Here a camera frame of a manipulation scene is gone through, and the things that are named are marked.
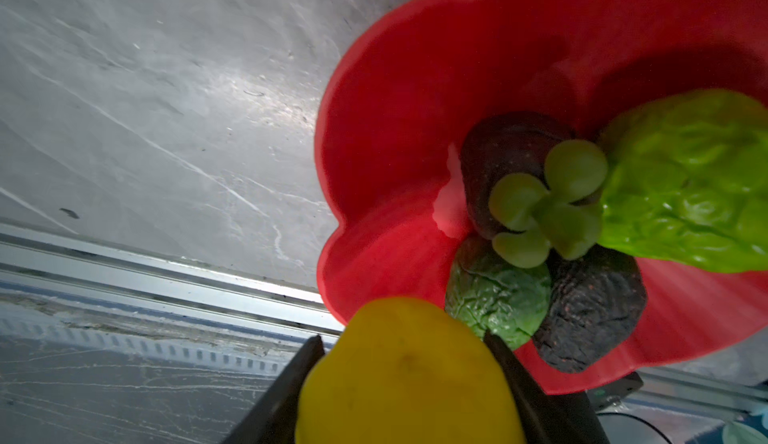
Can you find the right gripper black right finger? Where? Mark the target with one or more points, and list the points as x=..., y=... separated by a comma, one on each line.
x=567, y=418

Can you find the dark brown fake avocado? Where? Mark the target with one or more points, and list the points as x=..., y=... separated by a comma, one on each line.
x=596, y=303

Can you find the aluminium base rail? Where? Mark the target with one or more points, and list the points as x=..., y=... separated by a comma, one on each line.
x=74, y=267

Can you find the dark green fake avocado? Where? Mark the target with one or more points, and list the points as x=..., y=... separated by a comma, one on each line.
x=490, y=295

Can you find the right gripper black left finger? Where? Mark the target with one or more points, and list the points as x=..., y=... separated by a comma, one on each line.
x=274, y=417

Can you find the purple fake mangosteen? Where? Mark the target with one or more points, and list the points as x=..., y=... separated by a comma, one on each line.
x=531, y=187

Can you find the green fake lime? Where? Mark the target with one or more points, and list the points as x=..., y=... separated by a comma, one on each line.
x=688, y=181

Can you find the white vented cable duct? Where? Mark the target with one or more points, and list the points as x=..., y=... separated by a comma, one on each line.
x=267, y=363

